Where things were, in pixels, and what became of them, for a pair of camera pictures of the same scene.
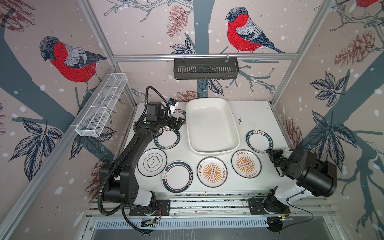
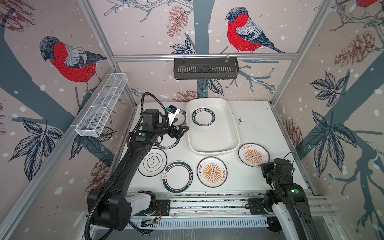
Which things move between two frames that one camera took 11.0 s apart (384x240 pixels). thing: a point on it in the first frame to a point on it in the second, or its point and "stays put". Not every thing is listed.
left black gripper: x=177 y=125 to x=178 y=134
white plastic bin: x=211 y=126 stays put
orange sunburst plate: x=212 y=172 stays put
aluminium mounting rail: x=212 y=206 stays put
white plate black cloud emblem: x=152 y=162 stays put
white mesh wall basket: x=93 y=122 stays put
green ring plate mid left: x=168 y=139 stays put
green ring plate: x=259 y=141 to x=203 y=117
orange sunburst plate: x=245 y=163 to x=253 y=154
